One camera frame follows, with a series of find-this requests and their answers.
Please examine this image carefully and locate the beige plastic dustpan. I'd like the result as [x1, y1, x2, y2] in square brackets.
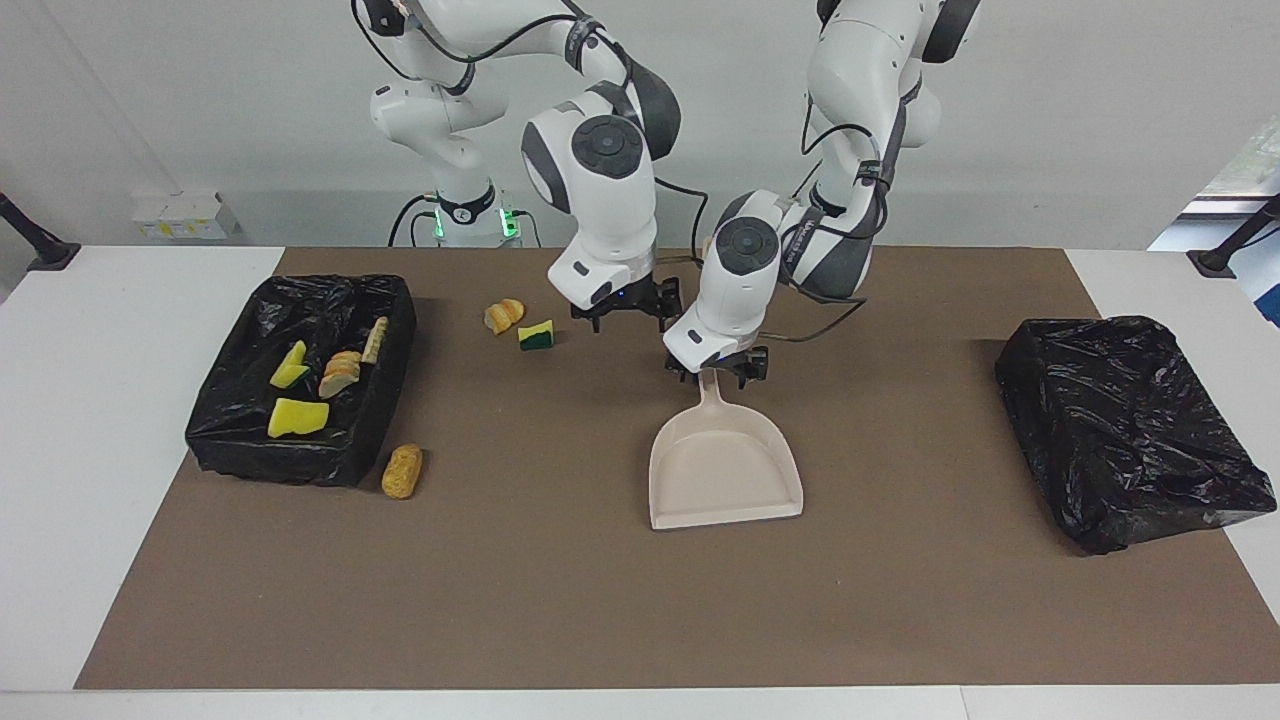
[648, 368, 805, 531]

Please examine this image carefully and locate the brown oval bread roll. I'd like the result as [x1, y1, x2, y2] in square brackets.
[381, 444, 424, 500]

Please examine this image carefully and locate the striped croissant piece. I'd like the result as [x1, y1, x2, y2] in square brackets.
[318, 350, 363, 401]

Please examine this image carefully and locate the black bag lined bin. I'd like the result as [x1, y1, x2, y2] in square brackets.
[995, 315, 1278, 556]
[185, 273, 418, 489]

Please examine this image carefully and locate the brown table mat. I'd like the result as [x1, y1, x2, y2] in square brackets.
[75, 247, 1280, 691]

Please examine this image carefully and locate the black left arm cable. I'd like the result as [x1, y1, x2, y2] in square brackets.
[755, 90, 891, 346]

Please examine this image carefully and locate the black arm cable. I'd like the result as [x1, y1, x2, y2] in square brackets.
[350, 0, 711, 291]
[755, 90, 891, 346]

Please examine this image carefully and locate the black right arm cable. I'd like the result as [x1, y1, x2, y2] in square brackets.
[350, 0, 711, 291]

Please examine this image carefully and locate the black base cable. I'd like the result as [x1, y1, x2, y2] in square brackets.
[388, 192, 441, 248]

